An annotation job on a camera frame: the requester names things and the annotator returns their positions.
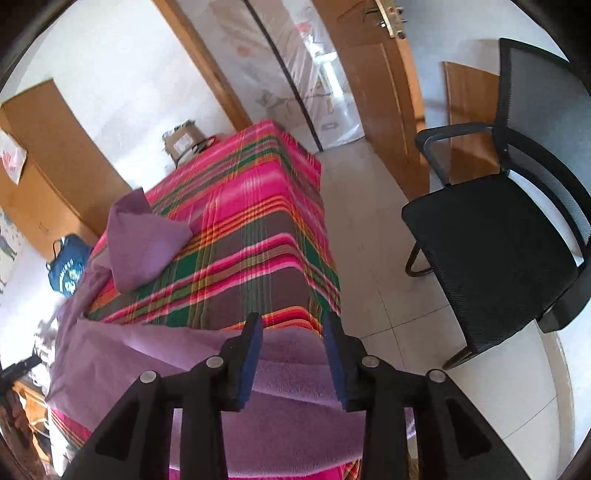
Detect wooden wardrobe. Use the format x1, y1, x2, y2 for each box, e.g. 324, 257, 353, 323
0, 78, 134, 261

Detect wooden door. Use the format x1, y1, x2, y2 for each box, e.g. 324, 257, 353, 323
311, 0, 432, 201

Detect wooden door frame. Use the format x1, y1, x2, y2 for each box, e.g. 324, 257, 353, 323
152, 0, 252, 134

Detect cluttered white side table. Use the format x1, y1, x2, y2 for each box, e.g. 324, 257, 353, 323
32, 305, 65, 384

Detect cardboard box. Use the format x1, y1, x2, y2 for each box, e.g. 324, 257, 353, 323
161, 120, 208, 164

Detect cartoon wall sticker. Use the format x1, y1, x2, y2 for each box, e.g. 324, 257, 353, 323
0, 208, 24, 296

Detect white plastic bag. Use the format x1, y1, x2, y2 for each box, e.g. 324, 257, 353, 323
0, 129, 28, 185

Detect wooden board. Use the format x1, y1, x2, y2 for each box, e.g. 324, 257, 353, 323
443, 61, 504, 185

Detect black mesh office chair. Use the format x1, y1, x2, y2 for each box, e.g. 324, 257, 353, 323
401, 38, 591, 370

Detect pink green plaid blanket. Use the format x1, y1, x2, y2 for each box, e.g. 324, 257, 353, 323
48, 119, 342, 480

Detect metal door handle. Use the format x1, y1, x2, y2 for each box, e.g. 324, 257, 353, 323
365, 0, 407, 38

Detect purple fleece pants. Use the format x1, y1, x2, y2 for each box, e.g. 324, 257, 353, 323
46, 187, 370, 480

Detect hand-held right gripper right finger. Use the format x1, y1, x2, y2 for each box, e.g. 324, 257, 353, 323
322, 312, 532, 480

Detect blue tote bag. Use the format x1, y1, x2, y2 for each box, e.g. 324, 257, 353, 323
46, 234, 93, 298

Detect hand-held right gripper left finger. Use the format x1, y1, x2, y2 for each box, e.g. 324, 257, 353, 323
62, 312, 265, 480

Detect printed mesh door curtain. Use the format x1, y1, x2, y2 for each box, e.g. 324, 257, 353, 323
208, 0, 365, 153

